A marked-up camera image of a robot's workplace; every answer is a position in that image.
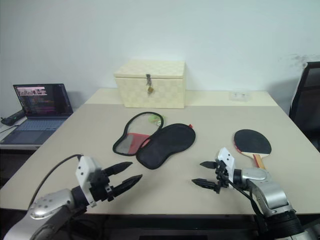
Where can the brass padlock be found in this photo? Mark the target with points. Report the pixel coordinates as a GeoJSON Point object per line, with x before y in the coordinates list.
{"type": "Point", "coordinates": [150, 90]}

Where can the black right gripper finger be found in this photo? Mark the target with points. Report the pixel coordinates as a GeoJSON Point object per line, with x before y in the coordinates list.
{"type": "Point", "coordinates": [203, 183]}
{"type": "Point", "coordinates": [208, 164]}

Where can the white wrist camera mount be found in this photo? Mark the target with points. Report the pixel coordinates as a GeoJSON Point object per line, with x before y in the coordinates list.
{"type": "Point", "coordinates": [84, 172]}
{"type": "Point", "coordinates": [227, 160]}

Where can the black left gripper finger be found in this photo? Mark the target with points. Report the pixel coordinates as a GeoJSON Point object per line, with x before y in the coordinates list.
{"type": "Point", "coordinates": [117, 167]}
{"type": "Point", "coordinates": [127, 183]}

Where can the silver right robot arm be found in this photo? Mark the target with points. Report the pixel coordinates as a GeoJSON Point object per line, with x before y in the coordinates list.
{"type": "Point", "coordinates": [270, 200]}

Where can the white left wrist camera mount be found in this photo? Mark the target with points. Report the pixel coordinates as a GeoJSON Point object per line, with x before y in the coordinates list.
{"type": "Point", "coordinates": [84, 172]}

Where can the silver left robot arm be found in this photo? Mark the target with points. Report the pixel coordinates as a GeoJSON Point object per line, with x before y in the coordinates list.
{"type": "Point", "coordinates": [47, 205]}

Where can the clear plastic small box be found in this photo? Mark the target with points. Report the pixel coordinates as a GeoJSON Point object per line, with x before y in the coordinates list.
{"type": "Point", "coordinates": [240, 96]}

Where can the black paddle cover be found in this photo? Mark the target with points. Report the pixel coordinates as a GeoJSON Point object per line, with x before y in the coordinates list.
{"type": "Point", "coordinates": [152, 140]}

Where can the open laptop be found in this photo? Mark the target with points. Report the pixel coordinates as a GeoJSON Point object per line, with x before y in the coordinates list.
{"type": "Point", "coordinates": [35, 113]}

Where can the black table tennis paddle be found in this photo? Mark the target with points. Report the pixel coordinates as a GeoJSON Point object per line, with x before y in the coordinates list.
{"type": "Point", "coordinates": [251, 143]}

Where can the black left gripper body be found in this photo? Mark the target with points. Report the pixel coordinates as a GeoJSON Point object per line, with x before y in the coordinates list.
{"type": "Point", "coordinates": [101, 186]}

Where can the cream woven storage box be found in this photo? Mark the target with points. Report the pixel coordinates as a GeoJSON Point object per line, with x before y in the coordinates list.
{"type": "Point", "coordinates": [150, 86]}

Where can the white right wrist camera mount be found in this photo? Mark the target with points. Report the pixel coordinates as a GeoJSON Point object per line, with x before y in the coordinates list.
{"type": "Point", "coordinates": [227, 160]}

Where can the black handheld device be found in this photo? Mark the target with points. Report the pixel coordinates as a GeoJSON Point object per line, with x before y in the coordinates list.
{"type": "Point", "coordinates": [12, 118]}

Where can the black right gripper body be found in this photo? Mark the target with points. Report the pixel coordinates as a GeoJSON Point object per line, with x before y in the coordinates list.
{"type": "Point", "coordinates": [222, 176]}

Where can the black office chair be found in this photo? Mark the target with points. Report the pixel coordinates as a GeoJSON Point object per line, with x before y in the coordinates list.
{"type": "Point", "coordinates": [306, 100]}

